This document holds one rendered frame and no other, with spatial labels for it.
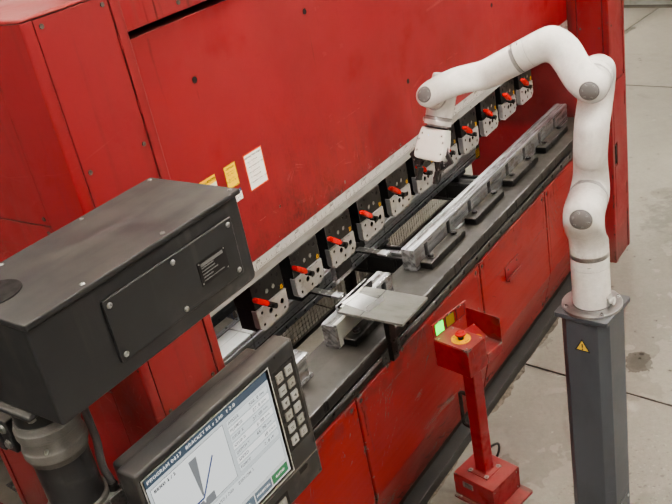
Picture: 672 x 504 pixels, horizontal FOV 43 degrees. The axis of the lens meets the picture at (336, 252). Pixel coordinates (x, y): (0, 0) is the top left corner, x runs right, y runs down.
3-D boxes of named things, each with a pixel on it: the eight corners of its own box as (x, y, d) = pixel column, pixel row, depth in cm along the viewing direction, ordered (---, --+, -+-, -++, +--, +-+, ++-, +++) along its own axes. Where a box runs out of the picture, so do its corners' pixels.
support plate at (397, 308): (402, 326, 284) (402, 324, 284) (338, 314, 299) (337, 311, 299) (428, 299, 297) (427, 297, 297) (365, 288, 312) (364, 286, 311)
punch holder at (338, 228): (333, 270, 289) (324, 227, 281) (313, 267, 294) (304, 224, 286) (357, 250, 299) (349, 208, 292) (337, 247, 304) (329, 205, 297)
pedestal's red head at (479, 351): (471, 379, 307) (465, 337, 299) (436, 365, 318) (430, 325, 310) (503, 351, 318) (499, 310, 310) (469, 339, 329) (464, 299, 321)
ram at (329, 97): (168, 352, 230) (74, 62, 194) (147, 346, 234) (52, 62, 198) (568, 31, 438) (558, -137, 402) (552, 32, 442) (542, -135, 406)
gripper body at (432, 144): (417, 120, 261) (410, 156, 263) (446, 126, 255) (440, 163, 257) (428, 121, 267) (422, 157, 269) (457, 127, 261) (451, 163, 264)
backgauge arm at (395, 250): (417, 281, 360) (413, 252, 354) (297, 261, 396) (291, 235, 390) (426, 272, 366) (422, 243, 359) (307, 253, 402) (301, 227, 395)
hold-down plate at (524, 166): (513, 186, 394) (513, 180, 393) (502, 185, 397) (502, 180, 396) (538, 161, 415) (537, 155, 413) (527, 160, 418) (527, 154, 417)
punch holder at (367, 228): (364, 243, 303) (357, 201, 295) (345, 240, 307) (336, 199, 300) (386, 224, 313) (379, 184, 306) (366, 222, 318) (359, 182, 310)
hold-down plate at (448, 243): (432, 270, 338) (431, 263, 337) (420, 268, 342) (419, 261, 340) (465, 235, 359) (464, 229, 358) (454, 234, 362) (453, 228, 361)
